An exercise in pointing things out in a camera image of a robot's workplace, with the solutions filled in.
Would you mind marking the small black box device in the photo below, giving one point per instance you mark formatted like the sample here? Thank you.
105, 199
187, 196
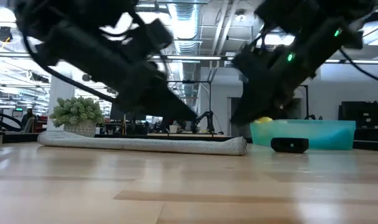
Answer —
290, 145

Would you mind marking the person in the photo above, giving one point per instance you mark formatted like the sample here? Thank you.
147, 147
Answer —
27, 116

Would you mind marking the yellow microfiber towel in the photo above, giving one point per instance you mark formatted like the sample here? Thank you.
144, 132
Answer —
263, 119

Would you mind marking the black background monitor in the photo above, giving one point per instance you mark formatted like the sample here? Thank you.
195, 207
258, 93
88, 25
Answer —
120, 113

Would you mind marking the silver ribbed air duct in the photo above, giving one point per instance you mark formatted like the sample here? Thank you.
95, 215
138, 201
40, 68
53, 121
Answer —
184, 25

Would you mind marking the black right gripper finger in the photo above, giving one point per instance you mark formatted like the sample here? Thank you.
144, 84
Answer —
254, 110

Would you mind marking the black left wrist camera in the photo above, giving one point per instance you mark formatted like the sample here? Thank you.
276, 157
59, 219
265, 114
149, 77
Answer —
156, 35

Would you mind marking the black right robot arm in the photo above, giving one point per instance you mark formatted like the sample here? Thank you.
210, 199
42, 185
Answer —
316, 18

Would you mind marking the green plant in dotted pot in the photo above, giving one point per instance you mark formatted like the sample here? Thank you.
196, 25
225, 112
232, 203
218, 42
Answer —
77, 112

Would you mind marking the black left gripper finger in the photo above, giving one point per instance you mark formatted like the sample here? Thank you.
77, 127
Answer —
170, 105

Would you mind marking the black ceiling camera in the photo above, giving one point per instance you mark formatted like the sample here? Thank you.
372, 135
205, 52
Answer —
4, 34

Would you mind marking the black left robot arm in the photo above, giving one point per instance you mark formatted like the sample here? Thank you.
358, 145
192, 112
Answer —
83, 46

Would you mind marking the ceiling light strip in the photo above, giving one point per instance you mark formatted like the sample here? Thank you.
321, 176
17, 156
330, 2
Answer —
192, 57

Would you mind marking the black shelf unit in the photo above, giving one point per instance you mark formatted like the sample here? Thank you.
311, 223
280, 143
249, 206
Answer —
363, 118

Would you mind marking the black metal frame stand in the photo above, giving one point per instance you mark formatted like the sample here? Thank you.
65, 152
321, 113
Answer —
306, 102

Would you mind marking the black background robot arm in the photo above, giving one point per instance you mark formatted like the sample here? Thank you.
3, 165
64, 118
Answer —
204, 119

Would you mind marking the teal translucent plastic bin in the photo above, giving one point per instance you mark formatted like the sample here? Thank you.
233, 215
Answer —
301, 132

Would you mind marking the grey waffle-weave towel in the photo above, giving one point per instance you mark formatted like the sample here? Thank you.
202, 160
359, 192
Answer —
145, 144

